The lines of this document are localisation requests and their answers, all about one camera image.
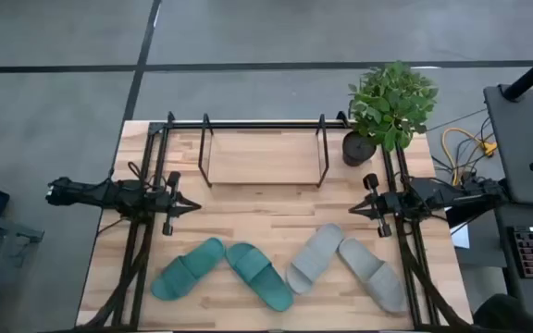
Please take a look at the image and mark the black plant pot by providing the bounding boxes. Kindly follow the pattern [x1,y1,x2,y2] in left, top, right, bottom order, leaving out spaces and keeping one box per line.
[341,130,378,167]

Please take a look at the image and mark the grey rubber slide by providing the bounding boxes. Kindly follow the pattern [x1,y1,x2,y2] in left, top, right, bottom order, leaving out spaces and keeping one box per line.
[285,223,345,295]
[338,238,409,315]

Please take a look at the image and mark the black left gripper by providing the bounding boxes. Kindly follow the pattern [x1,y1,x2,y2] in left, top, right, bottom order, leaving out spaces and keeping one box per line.
[155,170,202,237]

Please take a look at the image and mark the wooden shelf with black frame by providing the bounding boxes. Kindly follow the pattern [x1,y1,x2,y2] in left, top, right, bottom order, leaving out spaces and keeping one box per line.
[196,113,330,189]

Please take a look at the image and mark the grey desk with pole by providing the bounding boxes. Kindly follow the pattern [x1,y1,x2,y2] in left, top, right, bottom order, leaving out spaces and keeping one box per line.
[483,82,533,207]

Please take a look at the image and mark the black slanted pole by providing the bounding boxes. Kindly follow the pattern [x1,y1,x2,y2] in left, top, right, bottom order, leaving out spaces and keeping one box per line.
[502,43,533,102]

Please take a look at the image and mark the green rubber slide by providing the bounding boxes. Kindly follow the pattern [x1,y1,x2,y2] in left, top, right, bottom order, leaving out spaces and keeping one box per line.
[150,237,227,302]
[225,242,294,313]

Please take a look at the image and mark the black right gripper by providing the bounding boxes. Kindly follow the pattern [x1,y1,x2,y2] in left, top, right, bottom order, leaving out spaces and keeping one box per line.
[348,173,397,239]

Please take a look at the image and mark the green leafy plant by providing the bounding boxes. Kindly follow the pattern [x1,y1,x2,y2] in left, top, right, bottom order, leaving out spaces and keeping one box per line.
[347,60,439,152]

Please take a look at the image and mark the white paper sheet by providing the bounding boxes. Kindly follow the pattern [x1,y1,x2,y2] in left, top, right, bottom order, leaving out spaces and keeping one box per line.
[451,224,471,250]

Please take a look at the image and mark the person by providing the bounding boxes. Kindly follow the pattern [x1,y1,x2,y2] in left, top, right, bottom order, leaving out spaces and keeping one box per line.
[472,293,533,333]

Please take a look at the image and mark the black metal table frame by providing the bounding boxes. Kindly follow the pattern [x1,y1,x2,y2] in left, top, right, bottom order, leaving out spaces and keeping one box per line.
[76,110,476,333]

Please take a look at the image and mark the yellow cable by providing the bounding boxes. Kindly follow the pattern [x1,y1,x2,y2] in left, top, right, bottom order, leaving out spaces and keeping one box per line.
[440,128,498,186]

